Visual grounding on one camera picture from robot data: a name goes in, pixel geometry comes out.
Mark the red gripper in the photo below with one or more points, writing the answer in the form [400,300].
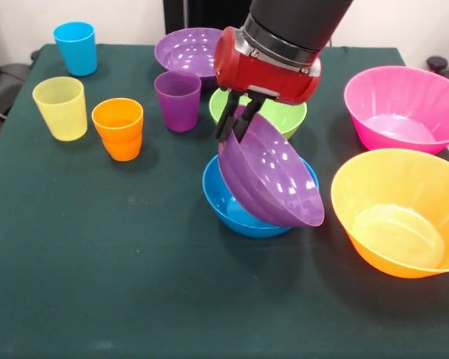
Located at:
[269,75]

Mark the purple bowl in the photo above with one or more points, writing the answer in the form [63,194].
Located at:
[183,52]
[269,172]

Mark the green bowl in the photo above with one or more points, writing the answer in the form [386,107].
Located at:
[284,116]

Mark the purple cup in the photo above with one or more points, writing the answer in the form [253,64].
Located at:
[177,104]

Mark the blue bowl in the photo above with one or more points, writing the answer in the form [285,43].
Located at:
[224,209]

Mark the orange cup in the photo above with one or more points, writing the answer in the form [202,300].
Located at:
[122,149]
[118,121]

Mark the pink bowl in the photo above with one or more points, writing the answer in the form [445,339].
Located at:
[400,112]

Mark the blue cup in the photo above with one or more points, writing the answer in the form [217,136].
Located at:
[76,48]

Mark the yellow cup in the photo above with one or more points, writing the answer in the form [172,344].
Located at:
[61,112]

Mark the dark green table cloth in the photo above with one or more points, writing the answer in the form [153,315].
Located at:
[97,243]

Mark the orange bowl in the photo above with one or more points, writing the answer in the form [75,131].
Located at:
[396,224]

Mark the black office chair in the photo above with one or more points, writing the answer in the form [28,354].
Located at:
[3,86]
[443,69]

